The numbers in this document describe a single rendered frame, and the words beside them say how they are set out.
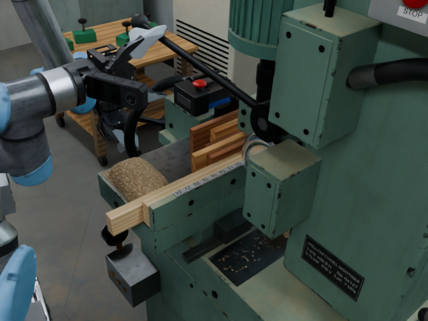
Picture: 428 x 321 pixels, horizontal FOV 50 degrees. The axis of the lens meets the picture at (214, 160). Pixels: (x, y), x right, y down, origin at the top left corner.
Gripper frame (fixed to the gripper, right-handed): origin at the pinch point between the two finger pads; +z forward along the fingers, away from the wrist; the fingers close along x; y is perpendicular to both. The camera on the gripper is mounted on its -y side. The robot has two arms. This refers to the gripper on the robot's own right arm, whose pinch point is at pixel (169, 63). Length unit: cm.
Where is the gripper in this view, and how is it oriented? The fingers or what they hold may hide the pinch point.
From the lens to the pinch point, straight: 92.3
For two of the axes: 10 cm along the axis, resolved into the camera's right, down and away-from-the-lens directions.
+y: -6.3, -5.2, 5.7
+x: -0.7, 7.7, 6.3
